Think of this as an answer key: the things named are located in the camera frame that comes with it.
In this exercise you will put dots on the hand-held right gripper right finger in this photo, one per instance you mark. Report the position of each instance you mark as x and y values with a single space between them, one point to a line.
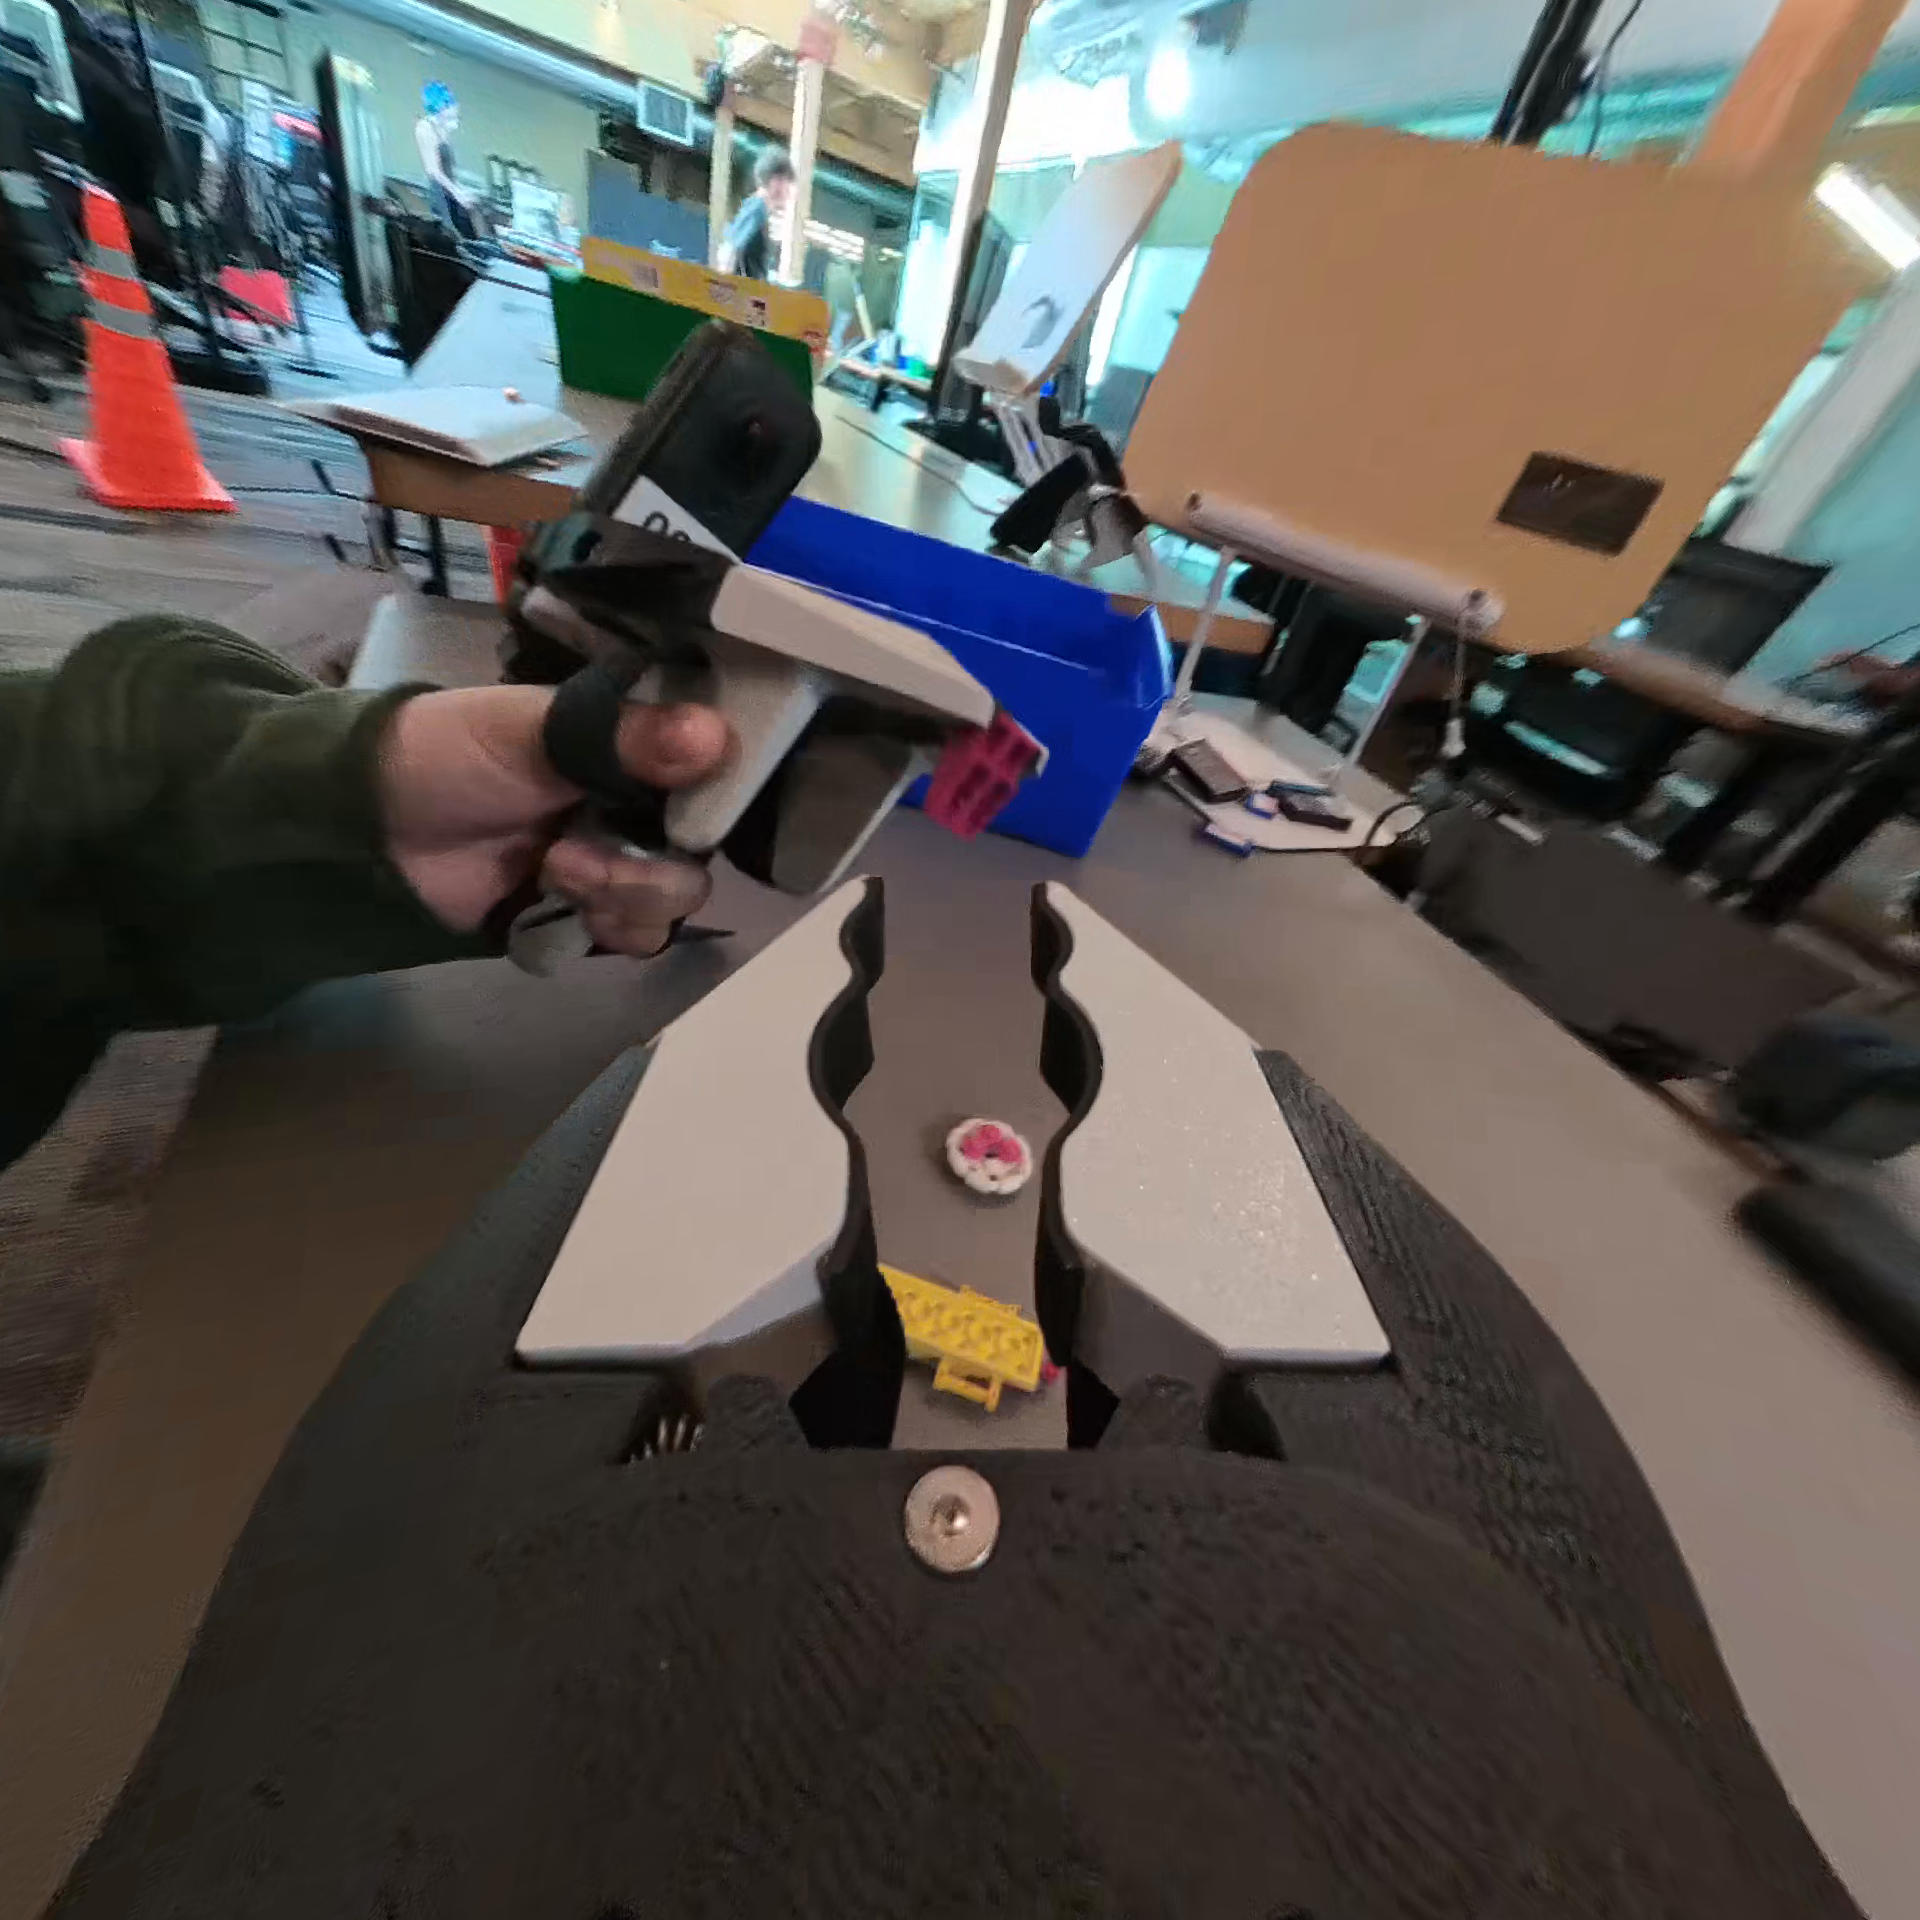
1214 1200

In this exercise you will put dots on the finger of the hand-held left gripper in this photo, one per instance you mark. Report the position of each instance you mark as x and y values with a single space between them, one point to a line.
854 638
839 803

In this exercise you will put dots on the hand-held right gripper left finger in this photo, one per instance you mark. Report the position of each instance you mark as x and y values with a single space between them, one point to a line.
677 1200

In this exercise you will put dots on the yellow lego piece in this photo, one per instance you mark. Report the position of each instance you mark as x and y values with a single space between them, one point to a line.
966 1329

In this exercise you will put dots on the person's left forearm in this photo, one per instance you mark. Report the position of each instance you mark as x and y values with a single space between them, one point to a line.
164 838

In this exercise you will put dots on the round white pink lego piece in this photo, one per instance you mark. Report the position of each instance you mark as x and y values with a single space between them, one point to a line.
987 1155

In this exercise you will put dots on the person's left hand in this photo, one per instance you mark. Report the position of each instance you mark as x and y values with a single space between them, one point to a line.
479 809

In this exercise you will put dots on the green yellow cardboard box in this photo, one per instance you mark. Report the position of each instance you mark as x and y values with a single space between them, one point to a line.
644 324

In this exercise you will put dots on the blue plastic bin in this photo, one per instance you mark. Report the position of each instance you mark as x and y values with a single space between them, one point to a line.
1036 690

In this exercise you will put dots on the wooden table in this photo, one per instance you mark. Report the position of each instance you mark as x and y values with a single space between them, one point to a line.
450 480

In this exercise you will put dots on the white flat sheet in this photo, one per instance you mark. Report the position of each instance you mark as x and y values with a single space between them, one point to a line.
434 423

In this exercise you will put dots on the small blue card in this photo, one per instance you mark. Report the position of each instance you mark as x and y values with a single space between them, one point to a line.
1224 835

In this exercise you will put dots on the black flat device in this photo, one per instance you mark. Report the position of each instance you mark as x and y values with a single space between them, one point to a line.
1316 809
1207 770

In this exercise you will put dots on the tilted white panel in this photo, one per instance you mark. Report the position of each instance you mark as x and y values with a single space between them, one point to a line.
1074 264

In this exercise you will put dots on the white desk mat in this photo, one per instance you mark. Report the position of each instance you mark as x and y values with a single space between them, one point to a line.
1275 758

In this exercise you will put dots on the orange traffic cone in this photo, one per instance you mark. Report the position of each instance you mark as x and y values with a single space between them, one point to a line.
132 375

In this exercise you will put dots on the tilted tan wooden board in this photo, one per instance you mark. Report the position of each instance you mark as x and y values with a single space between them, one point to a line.
1468 375

